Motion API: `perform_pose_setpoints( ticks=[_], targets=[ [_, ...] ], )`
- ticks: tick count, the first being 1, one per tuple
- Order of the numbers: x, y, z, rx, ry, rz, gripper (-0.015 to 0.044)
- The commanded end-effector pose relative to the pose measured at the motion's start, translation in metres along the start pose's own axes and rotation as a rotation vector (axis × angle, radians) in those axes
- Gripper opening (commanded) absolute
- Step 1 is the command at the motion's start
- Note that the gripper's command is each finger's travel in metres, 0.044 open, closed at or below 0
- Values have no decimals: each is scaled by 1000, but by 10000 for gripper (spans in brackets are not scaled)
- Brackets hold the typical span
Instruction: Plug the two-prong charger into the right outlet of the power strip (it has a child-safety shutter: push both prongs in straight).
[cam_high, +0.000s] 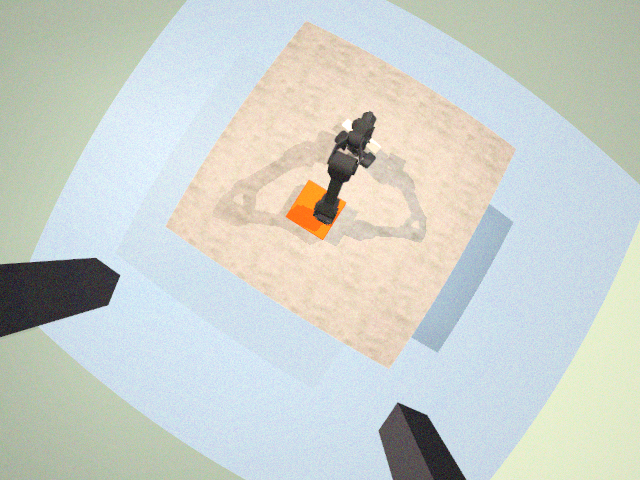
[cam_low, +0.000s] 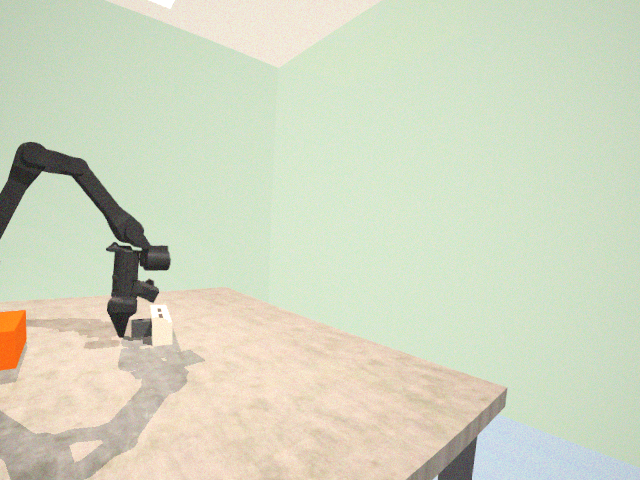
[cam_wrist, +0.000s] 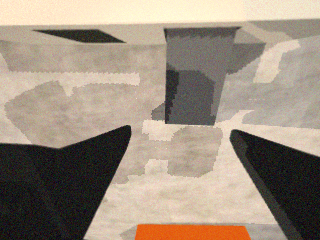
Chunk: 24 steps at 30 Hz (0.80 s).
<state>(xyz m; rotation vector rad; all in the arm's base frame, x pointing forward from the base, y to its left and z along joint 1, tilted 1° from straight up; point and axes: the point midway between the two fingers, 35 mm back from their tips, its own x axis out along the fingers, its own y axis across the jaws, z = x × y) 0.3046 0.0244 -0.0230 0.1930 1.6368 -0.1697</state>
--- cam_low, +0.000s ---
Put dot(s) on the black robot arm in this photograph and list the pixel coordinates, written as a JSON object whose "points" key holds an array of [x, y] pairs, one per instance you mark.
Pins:
{"points": [[32, 158]]}

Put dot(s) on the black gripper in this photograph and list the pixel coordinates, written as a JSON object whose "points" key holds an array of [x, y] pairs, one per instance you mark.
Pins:
{"points": [[122, 306]]}

